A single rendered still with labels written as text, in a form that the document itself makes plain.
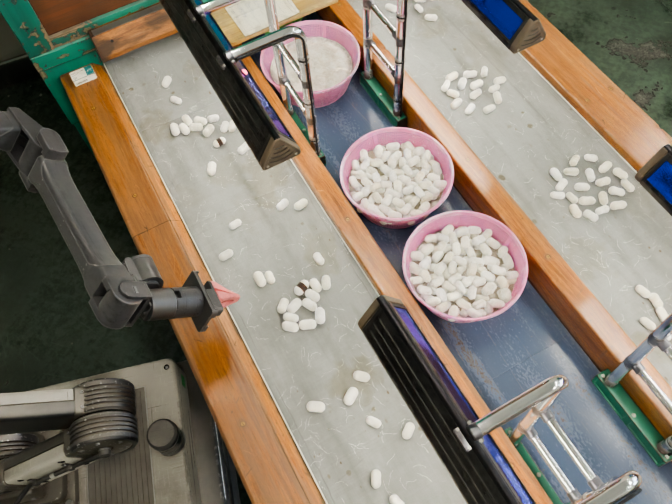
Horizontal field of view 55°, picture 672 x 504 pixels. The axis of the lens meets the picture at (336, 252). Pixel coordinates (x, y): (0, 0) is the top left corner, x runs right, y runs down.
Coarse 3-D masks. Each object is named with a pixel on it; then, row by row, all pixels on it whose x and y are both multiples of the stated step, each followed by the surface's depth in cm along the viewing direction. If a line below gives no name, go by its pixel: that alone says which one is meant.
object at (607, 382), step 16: (656, 336) 105; (640, 352) 112; (624, 368) 119; (640, 368) 116; (608, 384) 128; (656, 384) 115; (608, 400) 130; (624, 400) 127; (624, 416) 127; (640, 416) 125; (640, 432) 124; (656, 432) 123; (656, 448) 122; (656, 464) 124
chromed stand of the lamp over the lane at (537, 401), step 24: (552, 384) 88; (504, 408) 87; (528, 408) 87; (456, 432) 87; (480, 432) 86; (528, 432) 112; (528, 456) 123; (576, 456) 98; (600, 480) 96; (624, 480) 82
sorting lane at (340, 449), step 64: (128, 64) 175; (192, 64) 174; (192, 192) 154; (256, 192) 153; (256, 256) 144; (256, 320) 137; (320, 384) 129; (384, 384) 128; (320, 448) 123; (384, 448) 122
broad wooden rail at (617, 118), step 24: (528, 48) 167; (552, 48) 166; (576, 48) 166; (552, 72) 162; (576, 72) 162; (600, 72) 162; (576, 96) 158; (600, 96) 158; (624, 96) 157; (600, 120) 154; (624, 120) 154; (648, 120) 153; (624, 144) 150; (648, 144) 150
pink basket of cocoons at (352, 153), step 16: (384, 128) 156; (400, 128) 156; (352, 144) 154; (368, 144) 157; (384, 144) 159; (400, 144) 159; (416, 144) 157; (432, 144) 154; (352, 160) 156; (448, 160) 151; (448, 176) 151; (448, 192) 146; (432, 208) 144; (400, 224) 149
